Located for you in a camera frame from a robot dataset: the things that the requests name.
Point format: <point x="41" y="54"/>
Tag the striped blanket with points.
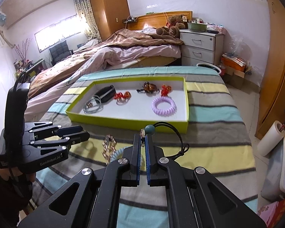
<point x="216" y="147"/>

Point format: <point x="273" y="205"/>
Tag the red printed package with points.
<point x="280" y="211"/>

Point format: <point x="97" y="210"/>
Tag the yellow-green cardboard box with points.
<point x="137" y="106"/>

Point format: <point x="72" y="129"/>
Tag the brown fleece blanket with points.
<point x="133" y="39"/>

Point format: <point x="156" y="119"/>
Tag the large wooden closet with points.
<point x="277" y="76"/>

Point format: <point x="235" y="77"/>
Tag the patterned curtain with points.
<point x="86" y="16"/>

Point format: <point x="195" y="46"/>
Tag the white round appliance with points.
<point x="209" y="67"/>

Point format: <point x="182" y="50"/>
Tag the green basin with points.
<point x="197" y="27"/>

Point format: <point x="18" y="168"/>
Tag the brown teddy bear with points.
<point x="174" y="27"/>

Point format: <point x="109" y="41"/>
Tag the cardboard box with books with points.
<point x="235" y="71"/>

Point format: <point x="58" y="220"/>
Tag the person's left hand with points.
<point x="3" y="173"/>

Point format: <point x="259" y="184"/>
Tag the dried flower branches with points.
<point x="23" y="51"/>

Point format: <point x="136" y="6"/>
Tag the tall wooden wardrobe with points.
<point x="109" y="9"/>

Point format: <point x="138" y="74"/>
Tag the window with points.
<point x="57" y="32"/>

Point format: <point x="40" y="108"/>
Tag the pink duvet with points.
<point x="123" y="54"/>

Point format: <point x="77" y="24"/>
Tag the white paper roll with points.
<point x="269" y="140"/>

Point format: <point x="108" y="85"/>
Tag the black wristband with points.
<point x="106" y="92"/>

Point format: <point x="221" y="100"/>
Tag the black chair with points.
<point x="59" y="52"/>

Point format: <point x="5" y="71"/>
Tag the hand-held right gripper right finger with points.
<point x="146" y="161"/>

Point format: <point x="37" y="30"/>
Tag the wall shelf with chargers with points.
<point x="130" y="20"/>

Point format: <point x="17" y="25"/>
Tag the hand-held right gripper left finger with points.
<point x="139" y="161"/>

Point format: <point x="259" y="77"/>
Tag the clear plastic bag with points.
<point x="239" y="44"/>

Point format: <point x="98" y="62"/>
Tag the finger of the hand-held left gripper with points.
<point x="78" y="136"/>
<point x="68" y="130"/>

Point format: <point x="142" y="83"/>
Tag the white drawer nightstand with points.
<point x="199" y="47"/>

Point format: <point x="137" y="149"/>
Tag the cluttered desk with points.
<point x="30" y="68"/>

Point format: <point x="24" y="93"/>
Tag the wooden headboard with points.
<point x="154" y="19"/>

